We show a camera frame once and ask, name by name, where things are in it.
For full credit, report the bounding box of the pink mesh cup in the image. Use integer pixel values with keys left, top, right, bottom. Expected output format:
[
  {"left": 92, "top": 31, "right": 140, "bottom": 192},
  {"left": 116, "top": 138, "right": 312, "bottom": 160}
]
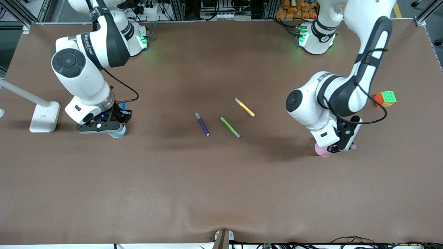
[{"left": 314, "top": 141, "right": 333, "bottom": 158}]

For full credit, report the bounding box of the light blue mesh cup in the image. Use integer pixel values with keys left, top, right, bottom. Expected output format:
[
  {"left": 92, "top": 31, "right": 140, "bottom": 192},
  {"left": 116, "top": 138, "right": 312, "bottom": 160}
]
[{"left": 108, "top": 124, "right": 127, "bottom": 139}]

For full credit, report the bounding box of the white lamp stand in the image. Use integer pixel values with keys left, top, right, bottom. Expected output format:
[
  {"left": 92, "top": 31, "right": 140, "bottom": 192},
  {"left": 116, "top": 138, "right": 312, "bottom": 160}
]
[{"left": 0, "top": 79, "right": 62, "bottom": 133}]

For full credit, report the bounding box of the colourful puzzle cube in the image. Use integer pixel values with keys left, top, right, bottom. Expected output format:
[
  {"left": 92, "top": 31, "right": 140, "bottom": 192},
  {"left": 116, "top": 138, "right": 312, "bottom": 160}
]
[{"left": 374, "top": 91, "right": 397, "bottom": 108}]

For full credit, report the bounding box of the purple marker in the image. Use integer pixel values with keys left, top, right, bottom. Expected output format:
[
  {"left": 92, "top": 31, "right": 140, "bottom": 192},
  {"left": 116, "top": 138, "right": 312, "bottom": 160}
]
[{"left": 195, "top": 112, "right": 210, "bottom": 136}]

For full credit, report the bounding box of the yellow marker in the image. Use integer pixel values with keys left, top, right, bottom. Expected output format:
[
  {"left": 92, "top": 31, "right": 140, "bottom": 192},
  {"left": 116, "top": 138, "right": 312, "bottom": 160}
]
[{"left": 234, "top": 98, "right": 255, "bottom": 117}]

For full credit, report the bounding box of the green marker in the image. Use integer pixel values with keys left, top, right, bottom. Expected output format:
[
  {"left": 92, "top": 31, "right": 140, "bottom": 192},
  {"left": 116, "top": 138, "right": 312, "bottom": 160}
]
[{"left": 220, "top": 117, "right": 241, "bottom": 138}]

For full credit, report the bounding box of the brown table mat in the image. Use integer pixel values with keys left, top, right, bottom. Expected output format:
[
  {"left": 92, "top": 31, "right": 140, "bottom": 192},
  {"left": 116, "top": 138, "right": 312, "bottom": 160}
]
[{"left": 0, "top": 19, "right": 443, "bottom": 245}]

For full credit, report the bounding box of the orange packaged goods pile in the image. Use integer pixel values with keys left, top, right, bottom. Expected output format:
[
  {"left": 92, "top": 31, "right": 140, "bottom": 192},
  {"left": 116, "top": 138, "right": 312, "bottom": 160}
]
[{"left": 276, "top": 0, "right": 318, "bottom": 20}]

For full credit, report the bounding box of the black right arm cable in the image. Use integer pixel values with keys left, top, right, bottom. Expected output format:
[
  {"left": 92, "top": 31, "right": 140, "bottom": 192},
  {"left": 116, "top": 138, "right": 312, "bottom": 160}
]
[{"left": 102, "top": 68, "right": 140, "bottom": 104}]

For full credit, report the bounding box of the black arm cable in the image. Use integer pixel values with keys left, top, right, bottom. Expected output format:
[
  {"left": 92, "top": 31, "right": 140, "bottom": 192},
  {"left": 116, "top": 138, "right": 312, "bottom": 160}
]
[
  {"left": 102, "top": 68, "right": 140, "bottom": 104},
  {"left": 320, "top": 48, "right": 389, "bottom": 126}
]

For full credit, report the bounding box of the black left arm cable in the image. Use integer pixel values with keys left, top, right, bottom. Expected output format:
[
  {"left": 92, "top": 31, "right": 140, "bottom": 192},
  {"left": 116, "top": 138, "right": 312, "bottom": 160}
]
[{"left": 320, "top": 48, "right": 389, "bottom": 126}]

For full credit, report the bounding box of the aluminium frame profile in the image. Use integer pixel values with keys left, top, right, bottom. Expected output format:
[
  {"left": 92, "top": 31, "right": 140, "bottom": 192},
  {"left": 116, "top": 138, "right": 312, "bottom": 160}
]
[
  {"left": 0, "top": 0, "right": 38, "bottom": 34},
  {"left": 414, "top": 0, "right": 443, "bottom": 27}
]

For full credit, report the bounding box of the black cable bundle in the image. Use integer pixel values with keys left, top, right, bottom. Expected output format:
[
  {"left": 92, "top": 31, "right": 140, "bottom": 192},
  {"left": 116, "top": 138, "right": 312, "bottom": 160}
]
[{"left": 230, "top": 236, "right": 443, "bottom": 249}]

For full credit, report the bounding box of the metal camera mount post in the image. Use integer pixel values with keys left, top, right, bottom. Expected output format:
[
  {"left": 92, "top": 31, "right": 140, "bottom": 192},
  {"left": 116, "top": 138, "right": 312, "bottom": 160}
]
[{"left": 212, "top": 229, "right": 235, "bottom": 249}]

